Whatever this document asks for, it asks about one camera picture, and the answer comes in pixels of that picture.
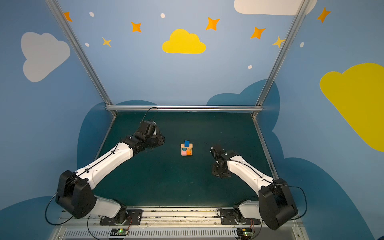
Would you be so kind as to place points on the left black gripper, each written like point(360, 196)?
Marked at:
point(157, 140)

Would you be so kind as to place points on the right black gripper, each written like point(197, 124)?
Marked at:
point(219, 169)

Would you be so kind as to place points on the natural wood block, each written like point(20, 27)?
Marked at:
point(191, 146)

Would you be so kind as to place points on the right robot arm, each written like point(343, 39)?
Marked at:
point(275, 205)

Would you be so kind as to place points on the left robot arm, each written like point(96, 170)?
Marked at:
point(75, 189)

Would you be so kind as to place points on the right controller board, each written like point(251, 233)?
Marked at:
point(244, 234)

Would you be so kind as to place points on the controller board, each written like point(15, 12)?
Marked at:
point(244, 234)
point(122, 232)

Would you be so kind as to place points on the left controller board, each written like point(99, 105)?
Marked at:
point(122, 232)

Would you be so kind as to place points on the aluminium rear frame bar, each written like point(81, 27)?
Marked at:
point(144, 108)

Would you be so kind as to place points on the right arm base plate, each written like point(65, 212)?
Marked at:
point(228, 216)

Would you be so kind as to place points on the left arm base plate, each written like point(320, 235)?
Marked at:
point(135, 216)

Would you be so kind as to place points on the aluminium front rail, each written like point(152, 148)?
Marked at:
point(174, 223)

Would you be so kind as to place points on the aluminium left frame post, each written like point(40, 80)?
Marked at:
point(64, 24)

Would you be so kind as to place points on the aluminium frame post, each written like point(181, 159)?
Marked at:
point(290, 37)
point(64, 24)

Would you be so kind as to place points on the aluminium right frame post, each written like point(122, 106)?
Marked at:
point(290, 37)

